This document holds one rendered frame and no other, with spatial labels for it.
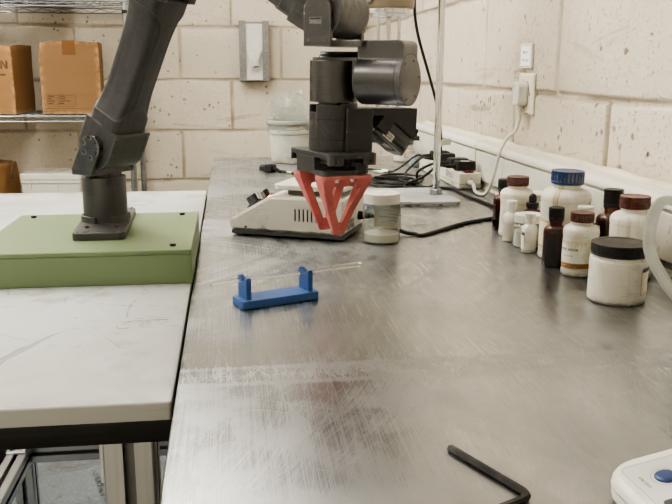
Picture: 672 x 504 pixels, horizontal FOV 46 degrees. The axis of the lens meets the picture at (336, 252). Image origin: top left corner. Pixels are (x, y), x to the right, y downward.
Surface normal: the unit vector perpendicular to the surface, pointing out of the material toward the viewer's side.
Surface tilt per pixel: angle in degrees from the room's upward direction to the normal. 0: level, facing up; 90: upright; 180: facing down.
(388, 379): 0
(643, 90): 90
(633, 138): 90
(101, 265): 90
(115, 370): 0
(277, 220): 90
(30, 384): 0
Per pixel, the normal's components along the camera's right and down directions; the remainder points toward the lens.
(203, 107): 0.13, 0.22
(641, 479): -0.18, -0.95
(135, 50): -0.47, 0.22
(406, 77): 0.86, 0.12
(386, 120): 0.48, 0.20
